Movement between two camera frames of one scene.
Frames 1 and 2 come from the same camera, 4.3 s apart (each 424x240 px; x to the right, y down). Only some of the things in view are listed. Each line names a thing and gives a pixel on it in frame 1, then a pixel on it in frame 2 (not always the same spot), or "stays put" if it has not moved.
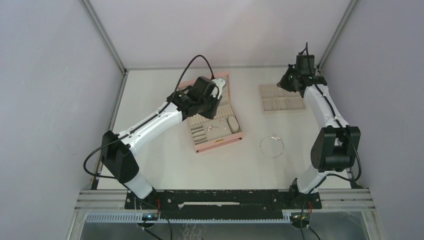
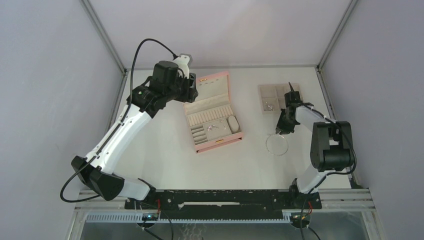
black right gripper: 283,83 to 280,126
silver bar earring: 209,127 stays put
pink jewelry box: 225,127 stays put
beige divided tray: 276,100 stays put
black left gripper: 210,114 to 191,93
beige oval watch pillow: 233,124 stays put
